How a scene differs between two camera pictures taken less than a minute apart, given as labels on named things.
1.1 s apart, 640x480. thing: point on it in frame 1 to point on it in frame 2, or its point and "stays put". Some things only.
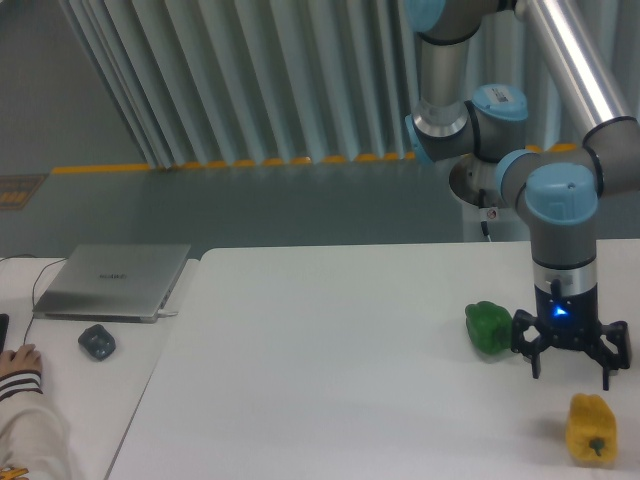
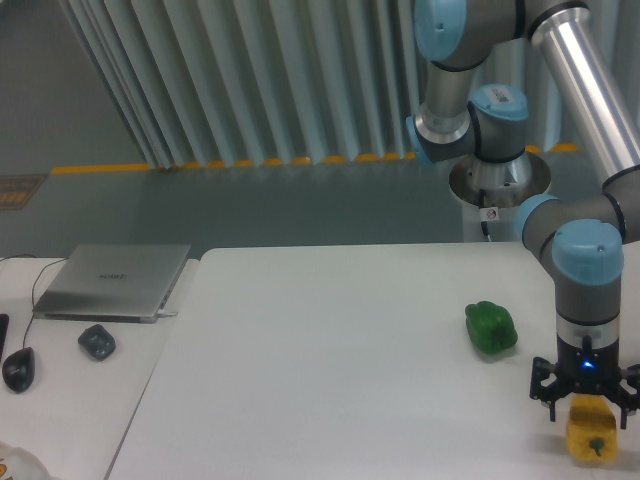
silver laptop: (110, 283) stays put
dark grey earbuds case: (97, 341) stays put
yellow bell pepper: (591, 430) stays put
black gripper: (569, 321) to (585, 371)
